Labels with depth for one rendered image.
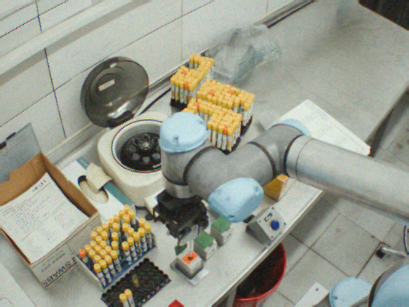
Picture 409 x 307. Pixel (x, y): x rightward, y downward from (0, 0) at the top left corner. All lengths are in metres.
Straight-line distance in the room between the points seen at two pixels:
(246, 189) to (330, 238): 1.71
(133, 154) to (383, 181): 0.83
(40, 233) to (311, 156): 0.79
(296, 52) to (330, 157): 1.22
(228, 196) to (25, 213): 0.74
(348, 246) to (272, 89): 1.04
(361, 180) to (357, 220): 1.83
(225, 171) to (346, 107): 1.04
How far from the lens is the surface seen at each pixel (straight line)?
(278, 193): 1.31
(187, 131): 0.72
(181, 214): 0.88
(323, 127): 1.55
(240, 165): 0.70
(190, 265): 1.13
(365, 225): 2.47
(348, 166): 0.66
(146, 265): 1.18
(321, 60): 1.87
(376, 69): 1.94
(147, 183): 1.21
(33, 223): 1.26
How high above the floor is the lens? 1.95
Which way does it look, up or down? 49 degrees down
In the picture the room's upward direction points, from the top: 3 degrees clockwise
